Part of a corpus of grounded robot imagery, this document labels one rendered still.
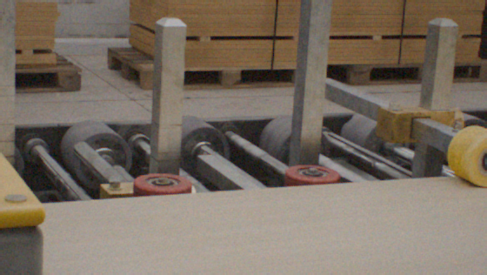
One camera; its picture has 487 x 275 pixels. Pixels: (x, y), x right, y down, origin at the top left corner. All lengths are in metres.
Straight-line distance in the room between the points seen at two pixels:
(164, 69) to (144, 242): 0.35
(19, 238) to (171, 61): 1.20
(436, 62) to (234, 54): 5.14
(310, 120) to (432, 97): 0.22
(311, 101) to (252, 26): 5.24
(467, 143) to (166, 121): 0.43
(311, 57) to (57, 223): 0.51
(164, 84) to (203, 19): 5.18
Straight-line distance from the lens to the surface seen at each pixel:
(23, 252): 0.29
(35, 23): 6.38
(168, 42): 1.48
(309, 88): 1.58
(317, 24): 1.57
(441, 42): 1.69
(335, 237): 1.27
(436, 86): 1.70
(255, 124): 2.15
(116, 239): 1.21
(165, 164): 1.52
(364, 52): 7.25
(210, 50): 6.72
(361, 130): 2.15
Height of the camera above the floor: 1.31
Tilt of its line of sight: 14 degrees down
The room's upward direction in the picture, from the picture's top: 4 degrees clockwise
